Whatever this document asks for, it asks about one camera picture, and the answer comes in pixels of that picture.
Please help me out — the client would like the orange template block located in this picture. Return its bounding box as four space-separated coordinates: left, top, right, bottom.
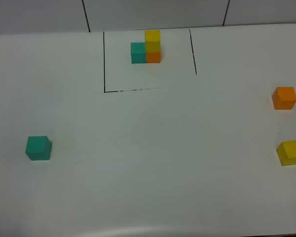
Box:
146 52 161 63

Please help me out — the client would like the teal template block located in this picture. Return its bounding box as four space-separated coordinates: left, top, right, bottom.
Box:
131 42 146 64

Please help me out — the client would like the yellow template block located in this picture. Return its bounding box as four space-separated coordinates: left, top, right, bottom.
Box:
145 30 161 53

